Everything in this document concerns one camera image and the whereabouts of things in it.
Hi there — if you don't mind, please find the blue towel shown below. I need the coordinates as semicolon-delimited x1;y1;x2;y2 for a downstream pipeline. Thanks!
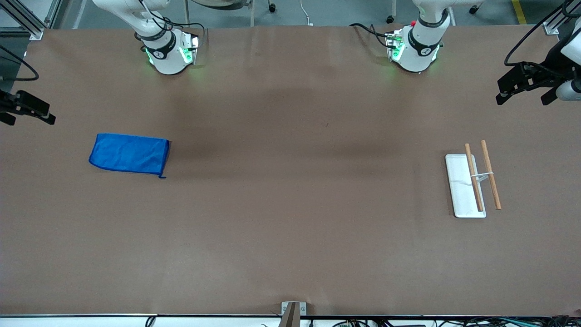
89;133;171;178

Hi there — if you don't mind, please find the white wooden-bar towel rack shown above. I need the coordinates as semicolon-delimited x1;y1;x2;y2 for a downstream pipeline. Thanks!
445;140;502;218

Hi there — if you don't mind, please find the black left arm base cable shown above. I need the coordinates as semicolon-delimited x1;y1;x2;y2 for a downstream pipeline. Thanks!
349;23;396;49

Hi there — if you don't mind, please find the white floor cable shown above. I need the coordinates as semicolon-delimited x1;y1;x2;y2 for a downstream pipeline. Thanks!
300;0;315;26

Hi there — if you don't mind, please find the black cable bundle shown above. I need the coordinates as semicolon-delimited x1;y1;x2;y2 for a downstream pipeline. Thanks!
331;316;581;327

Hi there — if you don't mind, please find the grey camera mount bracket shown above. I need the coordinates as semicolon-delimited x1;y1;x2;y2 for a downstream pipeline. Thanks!
281;301;307;327

